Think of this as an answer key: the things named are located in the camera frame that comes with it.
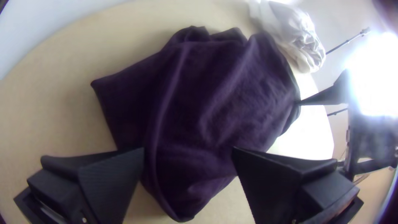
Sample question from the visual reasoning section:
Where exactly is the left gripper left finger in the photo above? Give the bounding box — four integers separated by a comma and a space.
13, 147, 146, 224

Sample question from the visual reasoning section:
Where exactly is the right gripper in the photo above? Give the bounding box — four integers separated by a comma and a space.
296, 69, 398, 180

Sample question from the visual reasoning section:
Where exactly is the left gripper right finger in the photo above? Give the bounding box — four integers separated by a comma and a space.
231, 146, 364, 224

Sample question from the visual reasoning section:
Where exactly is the black t-shirt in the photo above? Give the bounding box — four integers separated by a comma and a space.
90, 26, 302, 223

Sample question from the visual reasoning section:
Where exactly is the black tripod stand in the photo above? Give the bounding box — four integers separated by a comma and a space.
325, 27, 371, 117

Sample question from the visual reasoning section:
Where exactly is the heap of white clothes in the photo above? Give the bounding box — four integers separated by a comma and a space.
245, 0, 327, 74

